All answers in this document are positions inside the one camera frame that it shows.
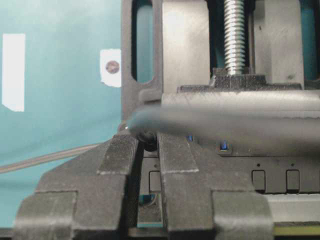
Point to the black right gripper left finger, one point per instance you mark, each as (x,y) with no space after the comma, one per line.
(91,197)

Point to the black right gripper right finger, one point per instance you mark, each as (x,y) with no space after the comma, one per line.
(206,198)

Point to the black multiport USB hub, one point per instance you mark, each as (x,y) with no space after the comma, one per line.
(250,165)

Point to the tape patch with dark dot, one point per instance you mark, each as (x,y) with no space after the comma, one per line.
(110,67)

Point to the black bench vise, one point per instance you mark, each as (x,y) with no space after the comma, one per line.
(243,110)

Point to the blue tape bottom centre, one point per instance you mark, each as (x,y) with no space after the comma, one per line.
(13,71)

